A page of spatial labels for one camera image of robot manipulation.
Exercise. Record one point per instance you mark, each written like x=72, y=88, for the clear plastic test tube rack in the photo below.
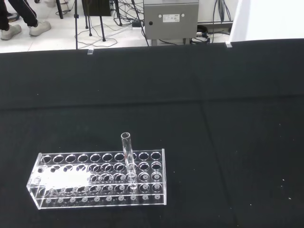
x=71, y=180

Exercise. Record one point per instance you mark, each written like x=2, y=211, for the black bench cloth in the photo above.
x=213, y=118

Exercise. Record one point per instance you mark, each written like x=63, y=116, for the grey metal cabinet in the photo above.
x=171, y=28

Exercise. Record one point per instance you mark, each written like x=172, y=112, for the clear cloth clip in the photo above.
x=228, y=44
x=90, y=51

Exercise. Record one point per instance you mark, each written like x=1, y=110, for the small black adapter box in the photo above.
x=136, y=24

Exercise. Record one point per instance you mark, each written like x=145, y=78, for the black tripod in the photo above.
x=102, y=26

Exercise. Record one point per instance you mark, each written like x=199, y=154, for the thin black stand pole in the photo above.
x=76, y=23

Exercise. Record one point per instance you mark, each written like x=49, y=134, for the white board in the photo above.
x=268, y=19

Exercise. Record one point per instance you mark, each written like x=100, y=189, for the person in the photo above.
x=28, y=16

